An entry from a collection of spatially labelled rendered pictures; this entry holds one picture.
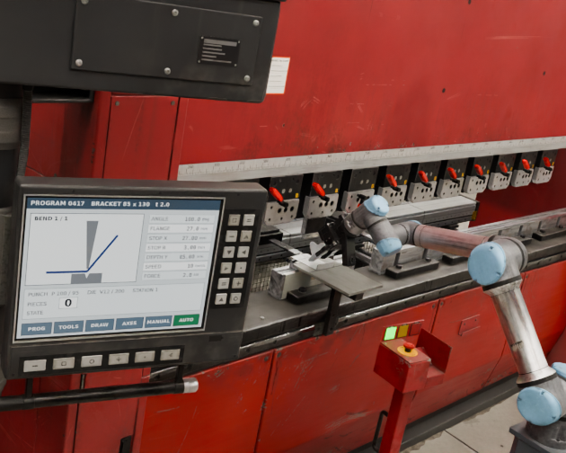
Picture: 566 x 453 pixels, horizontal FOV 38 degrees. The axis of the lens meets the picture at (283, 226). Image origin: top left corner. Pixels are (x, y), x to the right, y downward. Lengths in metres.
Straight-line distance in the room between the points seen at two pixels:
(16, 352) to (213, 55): 0.61
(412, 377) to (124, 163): 1.40
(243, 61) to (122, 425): 1.18
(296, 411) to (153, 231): 1.67
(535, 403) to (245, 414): 0.95
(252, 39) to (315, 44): 1.13
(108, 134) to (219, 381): 1.04
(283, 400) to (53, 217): 1.69
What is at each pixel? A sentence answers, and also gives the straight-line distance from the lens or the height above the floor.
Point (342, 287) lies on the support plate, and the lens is 2.75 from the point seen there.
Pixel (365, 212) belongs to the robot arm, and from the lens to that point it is 2.68.
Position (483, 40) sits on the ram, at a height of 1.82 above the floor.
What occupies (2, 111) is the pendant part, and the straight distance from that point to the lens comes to 1.45.
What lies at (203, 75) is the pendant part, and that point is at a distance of 1.44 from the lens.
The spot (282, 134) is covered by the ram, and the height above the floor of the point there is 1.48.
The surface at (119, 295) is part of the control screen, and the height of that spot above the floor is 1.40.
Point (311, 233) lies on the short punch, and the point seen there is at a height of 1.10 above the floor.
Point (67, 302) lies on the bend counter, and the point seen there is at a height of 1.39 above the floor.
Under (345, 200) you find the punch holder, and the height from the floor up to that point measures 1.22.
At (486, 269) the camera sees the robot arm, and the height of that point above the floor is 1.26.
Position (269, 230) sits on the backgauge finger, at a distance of 3.04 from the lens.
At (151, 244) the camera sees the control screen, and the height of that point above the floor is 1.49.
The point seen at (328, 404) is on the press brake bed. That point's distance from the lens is 3.17.
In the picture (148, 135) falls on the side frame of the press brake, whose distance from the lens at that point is 1.96.
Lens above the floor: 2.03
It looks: 19 degrees down
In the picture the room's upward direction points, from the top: 11 degrees clockwise
